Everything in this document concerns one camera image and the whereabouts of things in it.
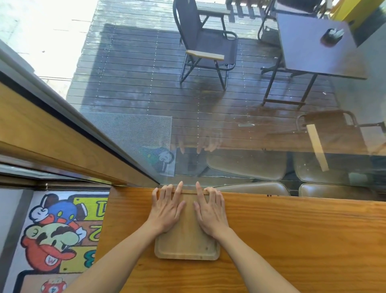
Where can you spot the black ashtray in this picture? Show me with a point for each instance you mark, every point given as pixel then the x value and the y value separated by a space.
pixel 331 36

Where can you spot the black folding chair wooden armrests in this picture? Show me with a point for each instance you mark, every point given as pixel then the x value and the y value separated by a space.
pixel 208 45

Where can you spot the person's right forearm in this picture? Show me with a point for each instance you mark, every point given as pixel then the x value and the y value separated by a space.
pixel 253 265

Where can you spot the person's left little finger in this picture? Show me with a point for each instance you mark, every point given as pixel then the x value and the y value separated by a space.
pixel 154 197

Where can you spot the black metal chair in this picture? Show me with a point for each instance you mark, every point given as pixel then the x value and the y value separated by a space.
pixel 271 27

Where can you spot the person's left thumb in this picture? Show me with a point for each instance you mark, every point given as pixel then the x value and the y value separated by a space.
pixel 180 209

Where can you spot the person's right middle finger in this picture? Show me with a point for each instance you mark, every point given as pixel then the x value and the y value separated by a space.
pixel 209 196

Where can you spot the dark square outdoor table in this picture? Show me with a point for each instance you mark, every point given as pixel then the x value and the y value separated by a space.
pixel 316 48

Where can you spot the wooden window frame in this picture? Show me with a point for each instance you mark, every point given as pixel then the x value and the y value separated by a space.
pixel 45 129

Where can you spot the brown cushioned stool seat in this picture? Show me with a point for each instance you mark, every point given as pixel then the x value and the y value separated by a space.
pixel 256 188
pixel 340 191
pixel 328 170
pixel 247 164

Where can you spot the brown folding chair wooden armrest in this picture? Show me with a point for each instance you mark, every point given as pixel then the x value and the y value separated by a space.
pixel 331 132

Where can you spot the grey mesh door mat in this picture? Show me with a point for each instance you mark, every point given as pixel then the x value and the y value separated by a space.
pixel 135 135

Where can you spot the person's left middle finger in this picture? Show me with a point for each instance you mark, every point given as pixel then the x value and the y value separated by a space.
pixel 169 194

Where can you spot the colourful cartoon floor mat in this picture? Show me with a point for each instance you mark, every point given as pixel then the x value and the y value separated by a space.
pixel 54 238

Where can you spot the person's right little finger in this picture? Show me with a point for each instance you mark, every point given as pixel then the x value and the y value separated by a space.
pixel 222 201

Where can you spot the person's left forearm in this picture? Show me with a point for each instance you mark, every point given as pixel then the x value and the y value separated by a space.
pixel 120 259

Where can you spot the yellow structure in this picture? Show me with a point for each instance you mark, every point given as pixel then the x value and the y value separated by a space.
pixel 359 9

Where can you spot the person's left hand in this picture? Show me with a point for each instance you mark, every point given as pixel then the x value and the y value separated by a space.
pixel 164 212

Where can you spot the square wooden tray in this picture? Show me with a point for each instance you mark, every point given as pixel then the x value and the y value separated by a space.
pixel 187 241

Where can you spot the person's right thumb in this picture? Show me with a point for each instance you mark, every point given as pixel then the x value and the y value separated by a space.
pixel 197 209

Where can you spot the person's right hand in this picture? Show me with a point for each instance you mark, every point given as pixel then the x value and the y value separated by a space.
pixel 212 215

